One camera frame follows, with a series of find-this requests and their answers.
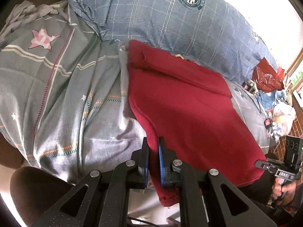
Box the white plastic bag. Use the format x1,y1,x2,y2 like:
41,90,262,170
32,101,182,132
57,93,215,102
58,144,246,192
272,103,296,142

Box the blue plaid pillow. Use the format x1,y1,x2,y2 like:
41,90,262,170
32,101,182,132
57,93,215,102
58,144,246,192
69,0,277,83

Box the grey crumpled cloth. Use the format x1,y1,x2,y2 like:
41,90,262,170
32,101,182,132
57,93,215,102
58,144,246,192
0,1,59,42

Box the red plastic bag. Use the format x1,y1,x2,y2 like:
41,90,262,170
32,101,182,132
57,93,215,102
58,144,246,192
252,58,284,93

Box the dark bottles with red label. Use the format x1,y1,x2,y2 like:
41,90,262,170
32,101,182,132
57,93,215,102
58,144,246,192
242,80,257,94

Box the grey star-pattern bed sheet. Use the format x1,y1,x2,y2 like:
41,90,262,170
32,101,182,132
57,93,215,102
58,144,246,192
0,3,271,185

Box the person's right hand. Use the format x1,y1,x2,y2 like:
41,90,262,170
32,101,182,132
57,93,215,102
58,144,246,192
272,177,296,205

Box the red sweater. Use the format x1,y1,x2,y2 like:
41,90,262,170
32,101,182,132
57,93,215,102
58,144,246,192
127,40,265,207

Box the blue denim cloth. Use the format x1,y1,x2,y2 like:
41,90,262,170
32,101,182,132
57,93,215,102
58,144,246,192
256,90,288,112

